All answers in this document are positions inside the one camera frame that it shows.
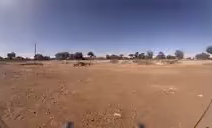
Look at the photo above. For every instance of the dry brown bush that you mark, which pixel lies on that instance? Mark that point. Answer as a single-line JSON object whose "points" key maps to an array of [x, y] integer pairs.
{"points": [[81, 64]]}

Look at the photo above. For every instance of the row of trees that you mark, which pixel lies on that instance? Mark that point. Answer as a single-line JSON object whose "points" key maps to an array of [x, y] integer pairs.
{"points": [[65, 55]]}

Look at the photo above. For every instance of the pole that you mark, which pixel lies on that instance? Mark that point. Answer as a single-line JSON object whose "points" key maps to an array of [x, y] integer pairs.
{"points": [[35, 49]]}

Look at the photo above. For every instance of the pale dry grass strip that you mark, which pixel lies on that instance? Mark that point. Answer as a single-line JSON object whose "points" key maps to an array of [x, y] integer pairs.
{"points": [[144, 61]]}

